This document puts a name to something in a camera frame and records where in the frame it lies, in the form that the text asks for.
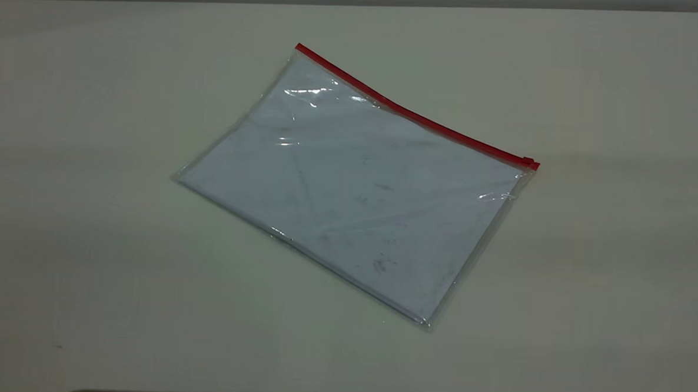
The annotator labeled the clear plastic zip bag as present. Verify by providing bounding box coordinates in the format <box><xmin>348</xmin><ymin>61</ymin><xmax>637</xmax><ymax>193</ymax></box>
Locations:
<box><xmin>166</xmin><ymin>37</ymin><xmax>546</xmax><ymax>335</ymax></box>

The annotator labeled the white paper sheet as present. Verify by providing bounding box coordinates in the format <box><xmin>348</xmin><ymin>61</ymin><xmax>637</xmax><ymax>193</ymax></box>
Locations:
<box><xmin>173</xmin><ymin>51</ymin><xmax>529</xmax><ymax>329</ymax></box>

